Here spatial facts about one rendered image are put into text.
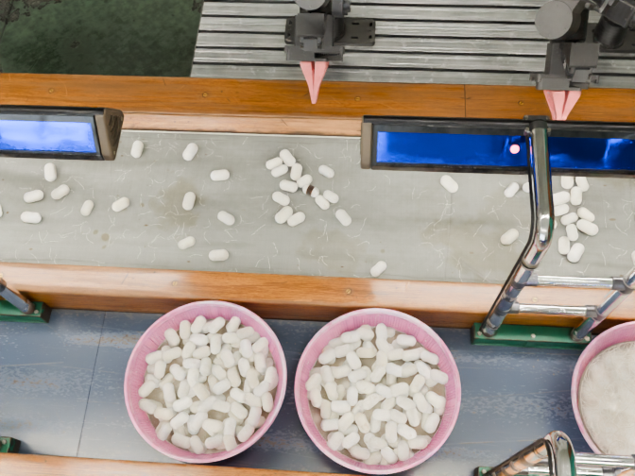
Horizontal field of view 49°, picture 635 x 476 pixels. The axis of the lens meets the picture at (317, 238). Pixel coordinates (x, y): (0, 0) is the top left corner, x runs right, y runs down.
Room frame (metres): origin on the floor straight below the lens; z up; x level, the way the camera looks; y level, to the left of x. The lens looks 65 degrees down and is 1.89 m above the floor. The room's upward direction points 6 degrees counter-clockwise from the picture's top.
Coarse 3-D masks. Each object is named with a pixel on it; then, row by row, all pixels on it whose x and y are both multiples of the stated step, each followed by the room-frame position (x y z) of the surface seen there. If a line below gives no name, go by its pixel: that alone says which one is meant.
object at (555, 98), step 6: (570, 84) 0.70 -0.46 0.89; (576, 84) 0.70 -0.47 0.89; (582, 84) 0.70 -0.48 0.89; (588, 84) 0.70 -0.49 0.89; (546, 90) 0.70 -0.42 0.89; (552, 90) 0.68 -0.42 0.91; (546, 96) 0.69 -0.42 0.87; (552, 96) 0.67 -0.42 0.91; (558, 96) 0.66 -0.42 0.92; (564, 96) 0.66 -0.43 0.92; (552, 102) 0.68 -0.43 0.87; (558, 102) 0.66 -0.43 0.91; (552, 108) 0.67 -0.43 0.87; (558, 108) 0.65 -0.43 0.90; (552, 114) 0.66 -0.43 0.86; (558, 114) 0.65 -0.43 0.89
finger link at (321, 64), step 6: (288, 54) 0.80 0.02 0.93; (294, 54) 0.79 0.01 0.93; (300, 54) 0.79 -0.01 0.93; (306, 54) 0.79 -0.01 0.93; (312, 54) 0.79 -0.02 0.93; (306, 60) 0.78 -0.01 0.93; (312, 60) 0.78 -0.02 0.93; (318, 60) 0.78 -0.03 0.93; (324, 60) 0.78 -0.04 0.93; (318, 66) 0.77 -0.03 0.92; (324, 66) 0.77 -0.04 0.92; (318, 72) 0.77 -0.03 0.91; (324, 72) 0.80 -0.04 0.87; (318, 78) 0.76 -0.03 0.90; (318, 84) 0.76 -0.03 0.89; (318, 90) 0.77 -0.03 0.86
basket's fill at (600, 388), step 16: (608, 352) 0.27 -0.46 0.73; (624, 352) 0.27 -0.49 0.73; (592, 368) 0.25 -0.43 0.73; (608, 368) 0.24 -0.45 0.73; (624, 368) 0.24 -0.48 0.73; (592, 384) 0.22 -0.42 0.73; (608, 384) 0.22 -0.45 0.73; (624, 384) 0.22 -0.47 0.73; (592, 400) 0.20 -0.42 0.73; (608, 400) 0.19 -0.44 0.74; (624, 400) 0.19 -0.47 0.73; (592, 416) 0.17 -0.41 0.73; (608, 416) 0.17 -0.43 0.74; (624, 416) 0.16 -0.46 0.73; (592, 432) 0.15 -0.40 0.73; (608, 432) 0.14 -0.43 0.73; (624, 432) 0.14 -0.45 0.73; (608, 448) 0.12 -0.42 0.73; (624, 448) 0.12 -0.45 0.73
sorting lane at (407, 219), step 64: (0, 192) 0.70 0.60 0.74; (128, 192) 0.67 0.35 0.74; (192, 192) 0.65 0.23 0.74; (256, 192) 0.64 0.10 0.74; (320, 192) 0.63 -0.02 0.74; (384, 192) 0.61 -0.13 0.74; (448, 192) 0.60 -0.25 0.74; (0, 256) 0.56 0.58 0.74; (64, 256) 0.55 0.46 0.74; (128, 256) 0.54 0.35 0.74; (192, 256) 0.52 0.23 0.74; (256, 256) 0.51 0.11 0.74; (320, 256) 0.50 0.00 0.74; (384, 256) 0.48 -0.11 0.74; (448, 256) 0.47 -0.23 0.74; (512, 256) 0.46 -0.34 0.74
